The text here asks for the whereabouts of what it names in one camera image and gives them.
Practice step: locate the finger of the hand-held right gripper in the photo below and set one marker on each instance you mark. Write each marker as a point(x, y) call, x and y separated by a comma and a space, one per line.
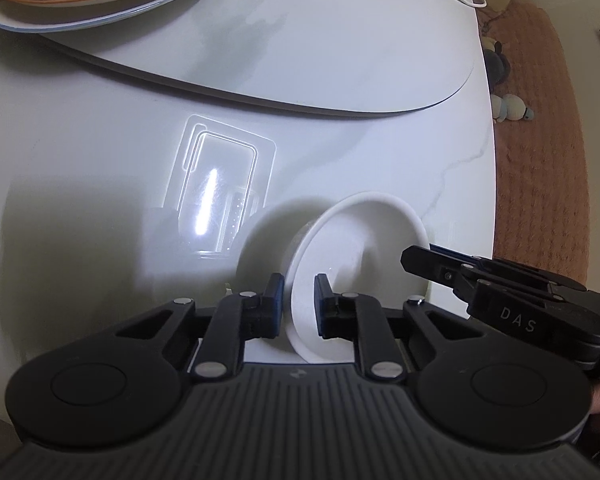
point(452, 254)
point(430, 270)

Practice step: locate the black plush toy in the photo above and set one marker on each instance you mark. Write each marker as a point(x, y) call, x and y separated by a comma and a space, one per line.
point(495, 65)

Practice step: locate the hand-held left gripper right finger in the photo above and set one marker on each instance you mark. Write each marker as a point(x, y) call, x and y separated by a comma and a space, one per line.
point(322, 305)

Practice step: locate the blue white penguin plush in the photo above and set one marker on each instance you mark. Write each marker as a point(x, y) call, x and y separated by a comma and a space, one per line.
point(510, 107)

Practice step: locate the pink sofa blanket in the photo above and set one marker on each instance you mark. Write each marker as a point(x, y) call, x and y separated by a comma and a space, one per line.
point(545, 160)

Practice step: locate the shallow white bowl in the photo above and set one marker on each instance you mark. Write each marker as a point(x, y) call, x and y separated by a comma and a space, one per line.
point(360, 230)

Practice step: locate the grey round turntable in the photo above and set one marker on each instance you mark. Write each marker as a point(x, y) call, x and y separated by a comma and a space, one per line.
point(305, 50)

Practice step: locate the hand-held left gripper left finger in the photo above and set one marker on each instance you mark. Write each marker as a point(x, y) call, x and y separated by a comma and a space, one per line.
point(275, 305)

